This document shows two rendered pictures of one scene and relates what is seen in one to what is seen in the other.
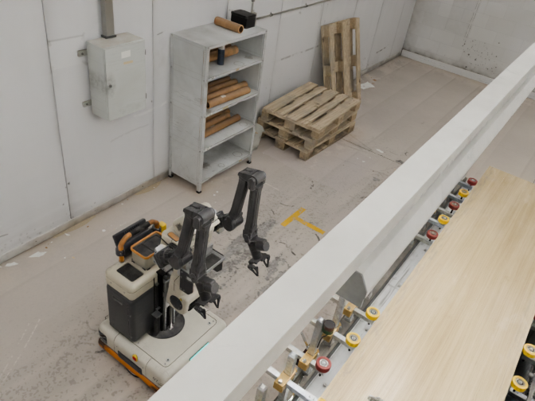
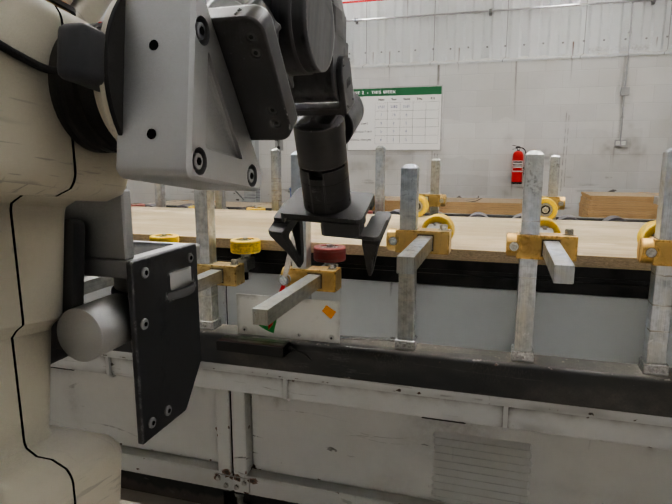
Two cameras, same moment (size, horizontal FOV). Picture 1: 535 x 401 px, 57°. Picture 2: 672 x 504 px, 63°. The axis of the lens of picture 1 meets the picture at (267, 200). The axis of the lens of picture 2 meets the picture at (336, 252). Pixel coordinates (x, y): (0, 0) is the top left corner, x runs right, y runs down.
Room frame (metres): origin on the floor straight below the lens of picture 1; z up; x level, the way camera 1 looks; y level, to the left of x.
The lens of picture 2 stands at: (1.92, 0.88, 1.13)
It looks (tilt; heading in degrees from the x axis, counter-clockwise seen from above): 10 degrees down; 256
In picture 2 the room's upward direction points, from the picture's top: straight up
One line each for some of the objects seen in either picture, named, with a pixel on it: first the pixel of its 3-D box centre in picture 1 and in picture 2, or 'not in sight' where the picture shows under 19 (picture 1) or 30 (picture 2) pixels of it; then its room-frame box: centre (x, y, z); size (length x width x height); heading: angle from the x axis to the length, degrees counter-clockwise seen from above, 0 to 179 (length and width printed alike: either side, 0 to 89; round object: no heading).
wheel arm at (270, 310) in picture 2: (290, 348); (302, 289); (1.71, -0.25, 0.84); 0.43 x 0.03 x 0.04; 59
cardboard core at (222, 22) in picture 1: (228, 25); not in sight; (4.75, 0.63, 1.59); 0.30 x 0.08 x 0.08; 59
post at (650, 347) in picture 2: not in sight; (663, 272); (1.05, 0.02, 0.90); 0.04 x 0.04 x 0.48; 59
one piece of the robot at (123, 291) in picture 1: (154, 284); not in sight; (2.26, 0.65, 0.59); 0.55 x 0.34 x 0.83; 150
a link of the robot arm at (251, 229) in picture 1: (253, 208); not in sight; (2.17, 0.07, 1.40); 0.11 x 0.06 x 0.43; 149
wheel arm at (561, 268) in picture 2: not in sight; (551, 247); (1.24, -0.06, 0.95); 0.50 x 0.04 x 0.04; 59
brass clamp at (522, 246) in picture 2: not in sight; (540, 245); (1.24, -0.09, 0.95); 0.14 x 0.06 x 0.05; 149
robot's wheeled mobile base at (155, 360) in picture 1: (163, 333); not in sight; (2.21, 0.57, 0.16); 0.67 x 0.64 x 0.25; 60
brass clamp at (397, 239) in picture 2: (285, 378); (418, 240); (1.46, -0.22, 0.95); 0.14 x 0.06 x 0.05; 149
